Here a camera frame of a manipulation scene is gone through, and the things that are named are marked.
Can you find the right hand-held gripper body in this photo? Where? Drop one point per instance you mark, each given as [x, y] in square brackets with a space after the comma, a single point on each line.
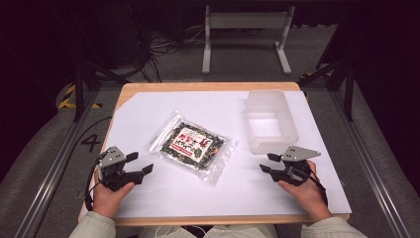
[295, 153]

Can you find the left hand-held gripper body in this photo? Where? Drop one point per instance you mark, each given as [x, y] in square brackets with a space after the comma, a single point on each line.
[110, 158]

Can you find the translucent plastic container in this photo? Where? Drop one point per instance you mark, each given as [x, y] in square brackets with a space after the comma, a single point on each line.
[269, 127]

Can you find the clear seaweed snack packet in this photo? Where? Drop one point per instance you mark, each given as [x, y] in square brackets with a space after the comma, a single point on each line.
[193, 145]

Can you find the person's left hand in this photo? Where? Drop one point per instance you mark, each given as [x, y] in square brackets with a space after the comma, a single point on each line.
[107, 200]

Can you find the person's right hand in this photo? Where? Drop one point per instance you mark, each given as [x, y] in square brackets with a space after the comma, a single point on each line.
[308, 198]

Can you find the white paper sheet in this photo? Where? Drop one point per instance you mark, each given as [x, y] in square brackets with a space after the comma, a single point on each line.
[231, 195]

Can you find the person's torso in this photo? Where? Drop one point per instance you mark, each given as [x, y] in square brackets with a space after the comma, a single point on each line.
[231, 232]

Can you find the yellow black hazard tape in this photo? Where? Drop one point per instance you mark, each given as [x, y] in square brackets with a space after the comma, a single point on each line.
[67, 99]

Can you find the white metal stand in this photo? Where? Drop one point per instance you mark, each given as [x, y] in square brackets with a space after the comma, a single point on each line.
[247, 20]

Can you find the aluminium rail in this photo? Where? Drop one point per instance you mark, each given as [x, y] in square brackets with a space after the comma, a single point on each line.
[49, 185]
[373, 172]

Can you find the black metal frame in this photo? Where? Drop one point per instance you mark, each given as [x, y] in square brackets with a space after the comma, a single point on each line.
[78, 89]
[348, 89]

